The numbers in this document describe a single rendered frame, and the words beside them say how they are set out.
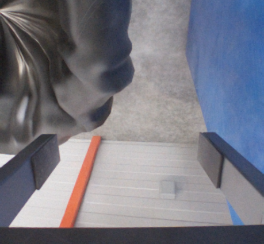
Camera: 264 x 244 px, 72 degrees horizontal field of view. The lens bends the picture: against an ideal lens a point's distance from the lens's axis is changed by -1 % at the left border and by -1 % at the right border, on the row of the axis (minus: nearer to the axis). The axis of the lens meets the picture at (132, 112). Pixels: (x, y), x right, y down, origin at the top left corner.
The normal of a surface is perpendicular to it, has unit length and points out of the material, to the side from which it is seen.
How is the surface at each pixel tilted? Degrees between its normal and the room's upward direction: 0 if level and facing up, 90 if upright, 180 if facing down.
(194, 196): 90
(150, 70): 0
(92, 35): 19
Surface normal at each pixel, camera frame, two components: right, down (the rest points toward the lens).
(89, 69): -0.25, 0.36
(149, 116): -0.11, 0.62
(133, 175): -0.06, -0.78
